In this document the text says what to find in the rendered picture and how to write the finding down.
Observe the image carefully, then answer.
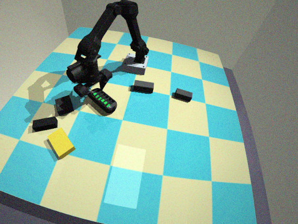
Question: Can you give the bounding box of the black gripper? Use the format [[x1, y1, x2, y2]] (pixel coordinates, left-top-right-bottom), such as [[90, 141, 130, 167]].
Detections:
[[73, 68, 113, 98]]

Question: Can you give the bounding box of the yellow rectangular block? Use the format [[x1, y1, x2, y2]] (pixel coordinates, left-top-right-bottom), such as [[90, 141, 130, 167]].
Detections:
[[47, 128, 76, 159]]

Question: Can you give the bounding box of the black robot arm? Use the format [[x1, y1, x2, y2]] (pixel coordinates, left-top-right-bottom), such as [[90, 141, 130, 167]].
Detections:
[[66, 0, 149, 83]]

